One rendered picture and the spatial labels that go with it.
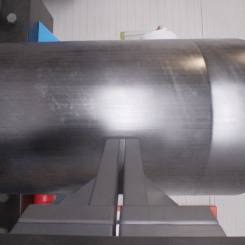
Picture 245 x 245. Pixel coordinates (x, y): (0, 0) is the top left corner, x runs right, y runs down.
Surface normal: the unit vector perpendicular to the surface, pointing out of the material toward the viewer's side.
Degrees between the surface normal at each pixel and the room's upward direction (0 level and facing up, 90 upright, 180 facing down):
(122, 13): 90
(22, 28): 90
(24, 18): 90
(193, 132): 90
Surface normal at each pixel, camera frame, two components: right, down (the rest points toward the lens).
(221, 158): -0.03, 0.40
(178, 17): -0.03, -0.08
